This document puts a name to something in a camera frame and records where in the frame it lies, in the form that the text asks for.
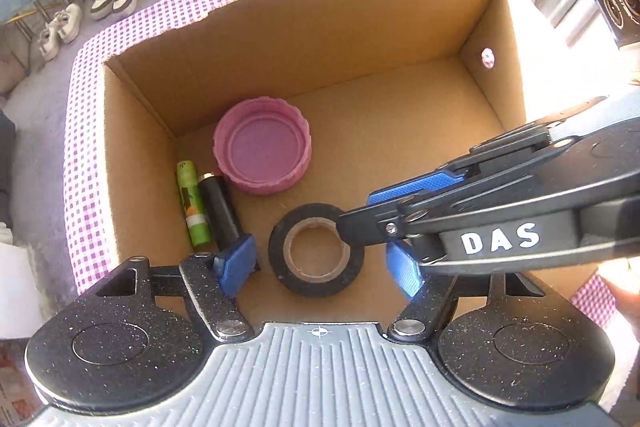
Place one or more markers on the brown cardboard box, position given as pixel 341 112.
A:
pixel 320 121

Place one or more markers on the purple checkered tablecloth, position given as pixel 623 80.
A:
pixel 150 56

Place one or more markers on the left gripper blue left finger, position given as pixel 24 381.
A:
pixel 212 282

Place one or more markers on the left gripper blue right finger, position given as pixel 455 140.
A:
pixel 431 296

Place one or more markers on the person right hand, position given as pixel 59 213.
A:
pixel 622 276

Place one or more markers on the black electrical tape roll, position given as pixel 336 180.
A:
pixel 307 255

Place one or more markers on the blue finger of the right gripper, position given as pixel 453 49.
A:
pixel 430 182
pixel 374 224

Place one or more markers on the black cylindrical battery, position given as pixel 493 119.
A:
pixel 220 212

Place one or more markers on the pink plastic lid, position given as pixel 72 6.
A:
pixel 263 145

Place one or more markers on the green glue stick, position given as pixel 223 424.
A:
pixel 192 205

